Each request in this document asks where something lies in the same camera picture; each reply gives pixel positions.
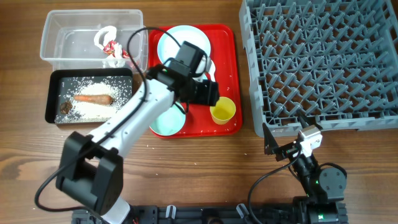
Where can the spilled white rice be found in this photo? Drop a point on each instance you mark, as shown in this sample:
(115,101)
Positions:
(118,87)

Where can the yellow cup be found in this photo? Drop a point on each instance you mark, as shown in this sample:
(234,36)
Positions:
(223,111)

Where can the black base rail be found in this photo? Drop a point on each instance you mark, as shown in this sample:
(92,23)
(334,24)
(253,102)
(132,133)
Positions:
(217,214)

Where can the brown carrot stick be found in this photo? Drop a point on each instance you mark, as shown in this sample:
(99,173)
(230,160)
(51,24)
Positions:
(95,99)

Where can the clear plastic bin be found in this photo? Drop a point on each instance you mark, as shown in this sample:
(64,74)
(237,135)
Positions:
(67,39)

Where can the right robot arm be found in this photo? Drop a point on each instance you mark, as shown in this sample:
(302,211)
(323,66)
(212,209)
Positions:
(324,184)

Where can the red snack wrapper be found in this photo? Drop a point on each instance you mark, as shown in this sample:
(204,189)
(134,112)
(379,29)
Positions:
(116,55)

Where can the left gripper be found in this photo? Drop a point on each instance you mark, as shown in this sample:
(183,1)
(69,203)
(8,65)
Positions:
(209,94)

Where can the grey dishwasher rack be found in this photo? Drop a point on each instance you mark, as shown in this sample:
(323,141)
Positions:
(334,61)

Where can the green bowl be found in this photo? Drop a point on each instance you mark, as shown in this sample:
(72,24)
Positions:
(170,122)

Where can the brown food scrap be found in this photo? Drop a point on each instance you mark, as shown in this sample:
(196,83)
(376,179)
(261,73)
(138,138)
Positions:
(66,107)

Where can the black plastic tray bin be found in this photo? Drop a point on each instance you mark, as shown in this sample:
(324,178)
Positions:
(58,74)

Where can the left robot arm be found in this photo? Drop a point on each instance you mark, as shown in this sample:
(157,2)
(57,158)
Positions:
(91,167)

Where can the white plastic spoon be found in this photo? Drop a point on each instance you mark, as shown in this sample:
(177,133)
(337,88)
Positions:
(211,70)

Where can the red serving tray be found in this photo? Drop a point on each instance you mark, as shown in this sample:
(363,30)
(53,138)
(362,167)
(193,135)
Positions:
(198,121)

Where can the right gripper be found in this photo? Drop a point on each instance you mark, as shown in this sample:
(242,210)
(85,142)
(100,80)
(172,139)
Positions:
(271,146)

